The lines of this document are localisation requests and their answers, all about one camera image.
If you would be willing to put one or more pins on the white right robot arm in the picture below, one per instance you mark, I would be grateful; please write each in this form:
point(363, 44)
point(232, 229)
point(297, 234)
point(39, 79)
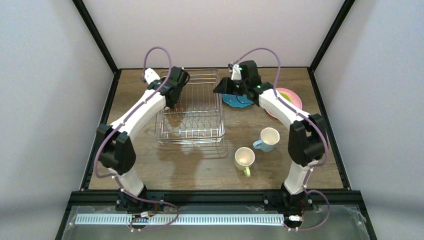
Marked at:
point(307, 138)

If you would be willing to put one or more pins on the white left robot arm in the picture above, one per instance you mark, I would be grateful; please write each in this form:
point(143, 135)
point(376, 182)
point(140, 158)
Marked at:
point(114, 142)

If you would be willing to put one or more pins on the white slotted cable duct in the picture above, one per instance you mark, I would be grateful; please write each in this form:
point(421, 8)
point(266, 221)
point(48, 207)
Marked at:
point(182, 219)

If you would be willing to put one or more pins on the metal wire dish rack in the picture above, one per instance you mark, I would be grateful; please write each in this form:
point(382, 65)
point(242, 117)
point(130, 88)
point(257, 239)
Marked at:
point(198, 116)

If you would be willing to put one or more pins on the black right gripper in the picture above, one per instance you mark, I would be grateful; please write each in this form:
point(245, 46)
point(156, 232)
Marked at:
point(233, 85)

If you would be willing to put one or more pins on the pale green mug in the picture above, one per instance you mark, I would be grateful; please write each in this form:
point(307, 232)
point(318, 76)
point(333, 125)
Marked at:
point(244, 158)

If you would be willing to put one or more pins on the light blue mug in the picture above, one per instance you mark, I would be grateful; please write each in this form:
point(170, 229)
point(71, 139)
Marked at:
point(269, 137)

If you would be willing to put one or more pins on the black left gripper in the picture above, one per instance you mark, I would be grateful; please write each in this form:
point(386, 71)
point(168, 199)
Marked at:
point(172, 96)

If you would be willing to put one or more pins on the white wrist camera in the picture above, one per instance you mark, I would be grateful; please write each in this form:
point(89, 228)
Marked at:
point(235, 71)

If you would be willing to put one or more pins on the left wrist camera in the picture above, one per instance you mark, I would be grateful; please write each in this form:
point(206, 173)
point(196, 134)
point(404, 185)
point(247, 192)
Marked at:
point(149, 75)

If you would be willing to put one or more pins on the lime green bowl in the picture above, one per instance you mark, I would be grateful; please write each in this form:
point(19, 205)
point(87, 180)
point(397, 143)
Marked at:
point(286, 96)

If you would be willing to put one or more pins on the pink round plate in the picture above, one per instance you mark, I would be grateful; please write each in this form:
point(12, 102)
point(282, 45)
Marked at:
point(295, 101)

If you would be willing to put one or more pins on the black aluminium frame rail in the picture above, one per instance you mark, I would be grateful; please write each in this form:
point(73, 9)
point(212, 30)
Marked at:
point(270, 199)

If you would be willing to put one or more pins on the teal polka dot plate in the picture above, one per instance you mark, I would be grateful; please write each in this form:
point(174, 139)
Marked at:
point(236, 101)

